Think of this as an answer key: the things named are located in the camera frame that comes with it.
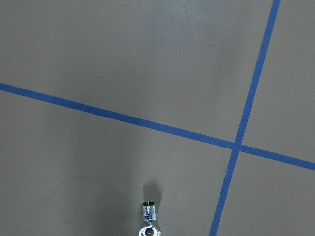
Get chrome threaded pipe fitting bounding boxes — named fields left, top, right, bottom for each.
left=138, top=201, right=161, bottom=236

